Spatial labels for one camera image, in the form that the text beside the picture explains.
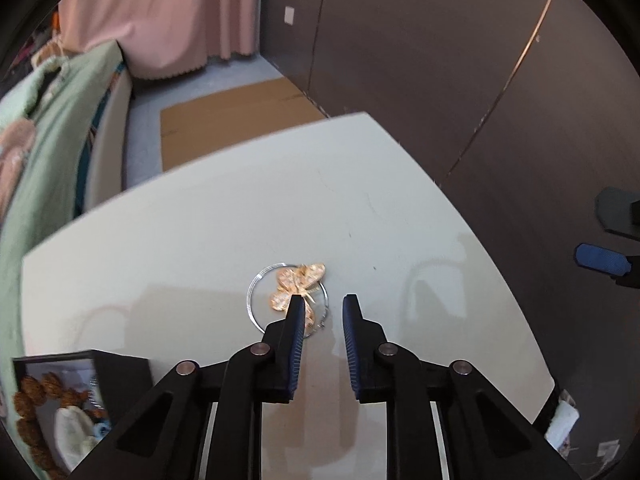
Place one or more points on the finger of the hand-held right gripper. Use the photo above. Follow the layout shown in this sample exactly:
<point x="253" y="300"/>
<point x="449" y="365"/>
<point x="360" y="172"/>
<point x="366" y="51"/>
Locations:
<point x="602" y="259"/>
<point x="620" y="210"/>

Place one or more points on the white bed base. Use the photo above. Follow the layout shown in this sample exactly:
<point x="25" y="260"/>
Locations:
<point x="110" y="150"/>

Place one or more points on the gold butterfly brooch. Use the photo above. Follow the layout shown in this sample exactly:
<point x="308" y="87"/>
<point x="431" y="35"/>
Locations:
<point x="297" y="282"/>

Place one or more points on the white organza pouch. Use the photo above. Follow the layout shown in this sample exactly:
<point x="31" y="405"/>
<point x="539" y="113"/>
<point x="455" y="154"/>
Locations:
<point x="72" y="430"/>

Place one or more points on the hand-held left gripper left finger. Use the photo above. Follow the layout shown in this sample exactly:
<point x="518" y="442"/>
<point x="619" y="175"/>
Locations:
<point x="295" y="355"/>

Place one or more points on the white wall switch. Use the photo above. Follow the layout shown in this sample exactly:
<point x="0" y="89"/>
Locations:
<point x="290" y="15"/>

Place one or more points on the black jewelry box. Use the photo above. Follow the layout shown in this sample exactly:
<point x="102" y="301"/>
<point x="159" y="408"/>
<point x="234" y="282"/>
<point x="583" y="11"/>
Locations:
<point x="125" y="370"/>

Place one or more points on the silver bangle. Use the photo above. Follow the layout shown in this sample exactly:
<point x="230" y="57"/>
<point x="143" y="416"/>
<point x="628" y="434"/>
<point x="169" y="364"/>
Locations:
<point x="252" y="292"/>

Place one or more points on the green floral blanket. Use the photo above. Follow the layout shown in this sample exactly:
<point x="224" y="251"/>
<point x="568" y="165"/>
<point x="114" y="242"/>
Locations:
<point x="45" y="160"/>

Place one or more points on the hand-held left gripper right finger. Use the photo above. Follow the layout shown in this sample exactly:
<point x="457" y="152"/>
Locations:
<point x="352" y="355"/>

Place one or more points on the brown cardboard sheet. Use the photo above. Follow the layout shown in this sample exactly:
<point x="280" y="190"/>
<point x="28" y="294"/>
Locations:
<point x="225" y="120"/>

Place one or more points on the pink curtain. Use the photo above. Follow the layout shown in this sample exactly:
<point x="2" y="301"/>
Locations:
<point x="175" y="10"/>

